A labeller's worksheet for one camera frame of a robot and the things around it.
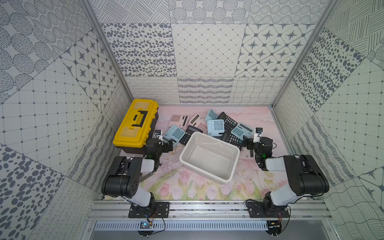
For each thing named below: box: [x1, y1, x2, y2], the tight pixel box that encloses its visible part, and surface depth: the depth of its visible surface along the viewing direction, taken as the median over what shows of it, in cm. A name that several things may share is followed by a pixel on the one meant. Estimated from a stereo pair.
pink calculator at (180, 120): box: [167, 114, 189, 128], surface depth 112 cm
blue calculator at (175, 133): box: [162, 125, 186, 147], surface depth 103 cm
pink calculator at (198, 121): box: [188, 113, 208, 134], surface depth 109 cm
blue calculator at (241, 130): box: [231, 122, 253, 140], surface depth 103 cm
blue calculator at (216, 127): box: [207, 119, 225, 137], surface depth 103 cm
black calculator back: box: [217, 111, 238, 133], surface depth 109 cm
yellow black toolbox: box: [113, 99, 159, 154], surface depth 89 cm
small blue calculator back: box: [205, 109, 218, 122], surface depth 109 cm
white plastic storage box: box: [179, 131, 241, 184], surface depth 89 cm
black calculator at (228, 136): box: [220, 130, 244, 152], surface depth 100 cm
